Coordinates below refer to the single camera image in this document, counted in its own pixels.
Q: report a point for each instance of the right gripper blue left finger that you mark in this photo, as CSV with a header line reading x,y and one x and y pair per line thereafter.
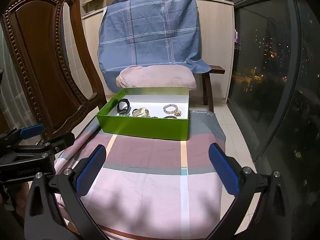
x,y
87,170

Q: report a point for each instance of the black watch band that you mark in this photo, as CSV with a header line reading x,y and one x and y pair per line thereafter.
x,y
123,106

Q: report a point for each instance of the green cardboard box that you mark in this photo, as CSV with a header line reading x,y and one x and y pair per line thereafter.
x,y
149,106

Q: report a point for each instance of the carved wooden chair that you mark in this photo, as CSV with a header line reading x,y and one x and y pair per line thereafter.
x,y
32,30

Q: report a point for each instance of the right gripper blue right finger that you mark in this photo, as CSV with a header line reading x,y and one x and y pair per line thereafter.
x,y
224,168

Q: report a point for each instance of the pink striped bed sheet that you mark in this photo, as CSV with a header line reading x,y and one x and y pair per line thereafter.
x,y
151,188

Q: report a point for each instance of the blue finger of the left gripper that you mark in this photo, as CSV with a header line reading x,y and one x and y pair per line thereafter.
x,y
32,131

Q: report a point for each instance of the pink pillow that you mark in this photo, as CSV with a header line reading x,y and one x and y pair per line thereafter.
x,y
156,76

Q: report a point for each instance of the dark window frame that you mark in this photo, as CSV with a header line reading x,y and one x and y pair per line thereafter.
x,y
274,97

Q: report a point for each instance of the person's left hand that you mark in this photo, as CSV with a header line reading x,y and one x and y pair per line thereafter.
x,y
18,194

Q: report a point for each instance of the blue plaid cloth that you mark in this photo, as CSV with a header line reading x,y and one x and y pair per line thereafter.
x,y
149,32

